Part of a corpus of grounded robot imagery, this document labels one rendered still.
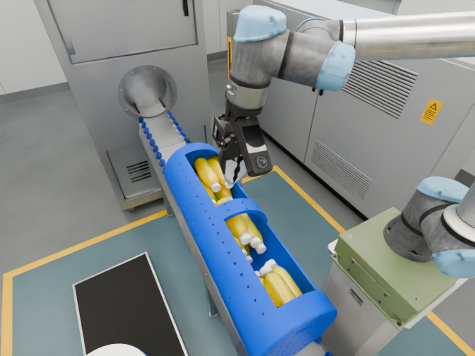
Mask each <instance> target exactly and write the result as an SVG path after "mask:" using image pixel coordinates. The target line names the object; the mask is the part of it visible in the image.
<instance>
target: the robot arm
mask: <svg viewBox="0 0 475 356"><path fill-rule="evenodd" d="M461 57H475V11H462V12H451V13H430V14H419V15H408V16H387V17H376V18H354V19H343V20H323V19H321V18H308V19H307V20H305V21H303V22H302V23H301V24H300V25H299V27H298V29H297V30H296V31H292V30H289V29H286V16H285V15H284V14H283V13H282V12H280V11H278V10H275V9H273V8H269V7H266V6H258V5H251V6H246V7H244V8H243V9H242V10H241V11H240V15H239V18H238V22H237V29H236V33H235V35H234V46H233V55H232V59H231V65H230V73H229V79H228V84H227V86H226V90H225V97H226V103H225V105H226V111H225V114H222V115H221V116H214V121H213V131H212V137H213V139H214V141H215V142H216V144H217V146H218V147H219V148H221V151H220V152H219V154H218V164H219V165H220V167H221V172H222V174H223V177H224V179H225V181H226V182H227V183H228V184H229V185H231V184H234V183H236V182H237V181H238V180H239V179H240V178H241V177H242V176H243V175H244V174H245V173H246V172H247V174H248V176H250V177H257V176H260V175H264V174H267V173H269V172H270V171H272V170H273V166H272V163H271V160H270V157H269V153H268V150H267V148H266V144H265V141H264V137H263V135H262V130H261V128H260V125H259V121H258V118H257V117H256V116H257V115H259V114H261V112H262V108H263V105H264V104H265V102H266V97H267V95H268V91H269V86H270V82H271V78H272V77H274V78H279V79H282V80H285V81H290V82H294V83H299V84H302V85H306V86H310V87H313V88H316V89H318V90H321V89H323V90H329V91H333V92H336V91H339V90H340V89H342V88H343V87H344V85H345V84H346V82H347V80H348V77H349V76H350V74H351V70H352V68H353V64H354V62H355V61H384V60H403V59H441V58H461ZM223 117H225V118H223ZM221 118H222V119H221ZM215 125H216V126H217V130H216V134H215V133H214V130H215ZM234 170H235V174H234ZM383 236H384V238H385V241H386V243H387V244H388V245H389V247H390V248H391V249H392V250H393V251H395V252H396V253H397V254H398V255H400V256H402V257H404V258H405V259H408V260H411V261H415V262H421V263H423V262H429V261H431V260H433V261H434V262H435V265H436V266H437V268H438V270H439V271H441V272H442V273H444V274H445V275H448V276H451V277H454V278H475V181H474V183H473V184H472V185H471V187H470V188H467V187H466V186H465V185H463V184H460V183H459V182H456V181H454V180H452V179H448V178H445V177H427V178H425V179H424V180H423V181H422V182H421V183H420V185H418V186H417V187H416V191H415V192H414V194H413V196H412V197H411V198H410V200H409V202H408V203H407V205H406V206H405V208H404V210H403V211H402V212H401V213H400V214H399V215H398V216H396V217H395V218H393V219H391V220H390V221H389V222H388V223H387V224H386V226H385V228H384V230H383Z"/></svg>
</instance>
